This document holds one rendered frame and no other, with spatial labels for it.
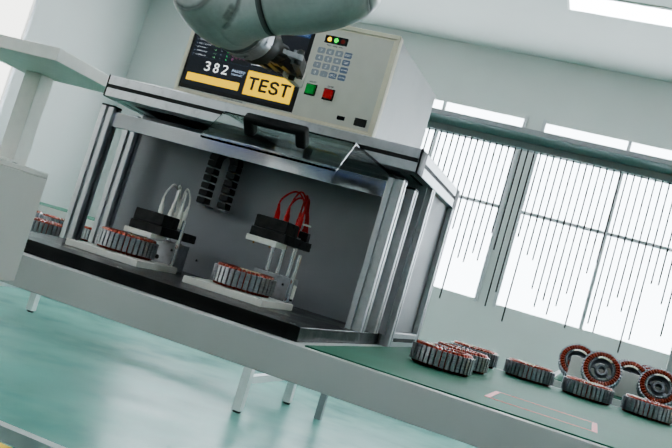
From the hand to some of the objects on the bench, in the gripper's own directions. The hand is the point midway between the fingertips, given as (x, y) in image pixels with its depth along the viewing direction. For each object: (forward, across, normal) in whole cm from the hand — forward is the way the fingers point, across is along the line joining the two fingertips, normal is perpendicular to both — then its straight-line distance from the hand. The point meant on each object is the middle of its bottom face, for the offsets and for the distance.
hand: (294, 74), depth 156 cm
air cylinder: (+11, +4, -41) cm, 43 cm away
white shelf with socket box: (+54, -99, -44) cm, 121 cm away
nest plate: (-3, -20, -41) cm, 46 cm away
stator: (-4, -20, -40) cm, 45 cm away
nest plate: (-3, +4, -41) cm, 42 cm away
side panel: (+37, +24, -43) cm, 62 cm away
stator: (+19, -55, -43) cm, 72 cm away
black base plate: (-2, -8, -43) cm, 44 cm away
